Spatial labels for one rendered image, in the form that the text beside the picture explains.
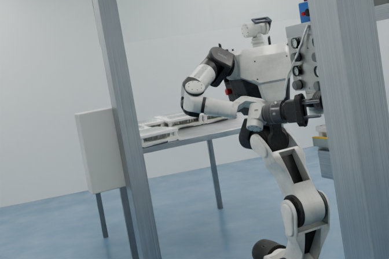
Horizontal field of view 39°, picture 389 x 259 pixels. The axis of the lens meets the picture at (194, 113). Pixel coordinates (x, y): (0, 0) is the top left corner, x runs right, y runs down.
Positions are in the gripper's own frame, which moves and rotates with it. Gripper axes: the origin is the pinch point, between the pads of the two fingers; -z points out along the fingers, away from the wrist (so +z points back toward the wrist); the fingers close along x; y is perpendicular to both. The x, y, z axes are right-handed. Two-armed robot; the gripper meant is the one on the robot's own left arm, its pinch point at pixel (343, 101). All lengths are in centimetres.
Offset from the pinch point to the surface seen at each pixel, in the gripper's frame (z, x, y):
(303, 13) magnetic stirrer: -13.3, -34.7, 18.3
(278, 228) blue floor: 180, 107, -37
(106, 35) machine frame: -17, -37, 87
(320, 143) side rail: -13.6, 11.0, 19.2
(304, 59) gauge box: -16.1, -19.1, 22.0
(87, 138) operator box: -12, -6, 98
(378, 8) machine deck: -54, -31, 17
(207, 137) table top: 120, 21, 22
